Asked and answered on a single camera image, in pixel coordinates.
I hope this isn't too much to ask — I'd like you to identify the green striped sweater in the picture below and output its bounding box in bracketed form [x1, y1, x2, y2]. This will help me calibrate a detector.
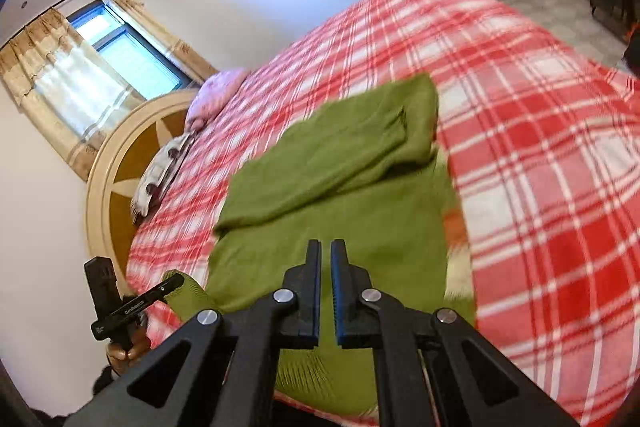
[165, 73, 476, 410]

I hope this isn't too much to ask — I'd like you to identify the pink pillow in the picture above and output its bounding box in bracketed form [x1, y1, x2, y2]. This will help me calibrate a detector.
[185, 68, 249, 131]

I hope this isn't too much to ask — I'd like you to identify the red plaid blanket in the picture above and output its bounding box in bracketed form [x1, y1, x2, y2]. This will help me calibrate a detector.
[125, 0, 640, 427]

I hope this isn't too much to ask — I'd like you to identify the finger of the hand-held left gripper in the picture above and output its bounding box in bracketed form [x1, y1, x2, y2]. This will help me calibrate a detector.
[146, 271, 185, 304]

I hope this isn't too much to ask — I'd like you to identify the window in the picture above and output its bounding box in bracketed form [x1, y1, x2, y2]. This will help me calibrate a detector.
[67, 2, 194, 104]

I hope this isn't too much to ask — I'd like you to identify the curtain rod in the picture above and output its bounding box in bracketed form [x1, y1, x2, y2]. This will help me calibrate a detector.
[0, 0, 115, 52]

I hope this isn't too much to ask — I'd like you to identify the round wooden headboard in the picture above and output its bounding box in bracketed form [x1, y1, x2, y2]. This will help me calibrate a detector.
[86, 89, 201, 269]

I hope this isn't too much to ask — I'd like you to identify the grey printed pillow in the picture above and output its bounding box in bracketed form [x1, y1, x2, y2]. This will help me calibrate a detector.
[131, 132, 194, 226]

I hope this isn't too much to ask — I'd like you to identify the person's left hand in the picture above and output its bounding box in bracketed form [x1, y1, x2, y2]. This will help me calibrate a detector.
[106, 326, 152, 365]

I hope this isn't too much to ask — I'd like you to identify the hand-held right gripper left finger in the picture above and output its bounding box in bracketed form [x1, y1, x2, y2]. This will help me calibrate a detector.
[62, 239, 322, 427]

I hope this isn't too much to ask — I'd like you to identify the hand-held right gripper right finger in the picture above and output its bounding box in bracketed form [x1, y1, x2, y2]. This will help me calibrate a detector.
[330, 239, 583, 427]

